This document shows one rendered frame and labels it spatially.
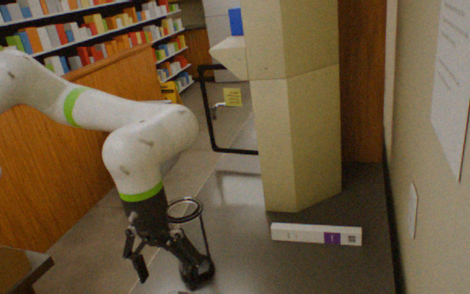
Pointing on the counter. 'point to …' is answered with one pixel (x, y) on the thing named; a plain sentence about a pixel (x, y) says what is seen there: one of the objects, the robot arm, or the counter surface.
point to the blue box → (235, 20)
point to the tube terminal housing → (295, 98)
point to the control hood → (232, 55)
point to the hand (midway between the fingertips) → (168, 279)
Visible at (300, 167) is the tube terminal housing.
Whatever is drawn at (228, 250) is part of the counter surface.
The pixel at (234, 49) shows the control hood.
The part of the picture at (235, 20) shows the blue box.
